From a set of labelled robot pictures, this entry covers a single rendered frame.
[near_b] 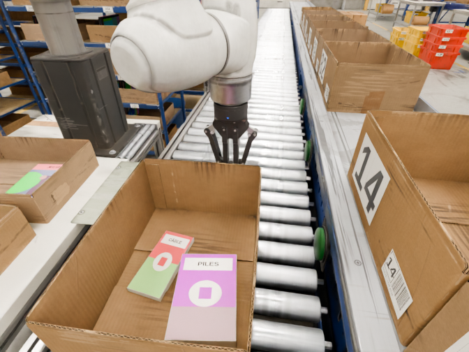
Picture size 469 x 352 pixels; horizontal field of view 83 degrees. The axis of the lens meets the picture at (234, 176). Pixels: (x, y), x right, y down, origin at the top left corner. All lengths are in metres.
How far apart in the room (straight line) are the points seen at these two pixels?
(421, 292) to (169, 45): 0.43
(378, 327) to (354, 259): 0.11
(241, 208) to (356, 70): 0.61
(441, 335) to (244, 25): 0.50
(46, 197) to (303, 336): 0.69
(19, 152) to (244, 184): 0.82
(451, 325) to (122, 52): 0.48
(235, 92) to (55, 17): 0.67
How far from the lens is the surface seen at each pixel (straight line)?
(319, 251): 0.59
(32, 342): 0.67
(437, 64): 6.19
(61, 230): 0.83
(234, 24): 0.50
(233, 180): 0.65
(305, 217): 0.76
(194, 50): 0.41
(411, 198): 0.43
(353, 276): 0.49
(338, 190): 0.64
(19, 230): 0.81
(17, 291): 0.75
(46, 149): 1.11
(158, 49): 0.38
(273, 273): 0.63
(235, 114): 0.58
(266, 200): 0.80
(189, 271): 0.54
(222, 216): 0.72
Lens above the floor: 1.27
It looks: 36 degrees down
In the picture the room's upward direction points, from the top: straight up
